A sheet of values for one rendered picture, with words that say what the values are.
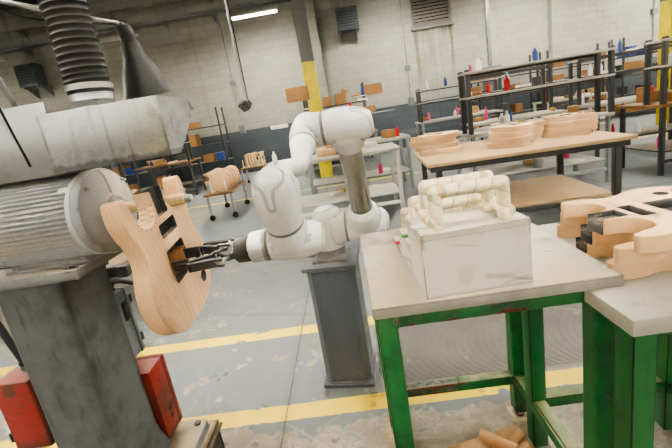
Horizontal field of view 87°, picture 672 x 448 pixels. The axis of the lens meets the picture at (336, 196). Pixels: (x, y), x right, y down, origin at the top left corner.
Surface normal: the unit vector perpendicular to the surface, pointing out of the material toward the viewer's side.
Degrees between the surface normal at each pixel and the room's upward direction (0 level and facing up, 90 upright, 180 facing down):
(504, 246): 90
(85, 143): 90
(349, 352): 90
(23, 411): 90
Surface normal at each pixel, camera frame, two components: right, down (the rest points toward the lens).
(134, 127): -0.01, 0.22
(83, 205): 0.84, -0.19
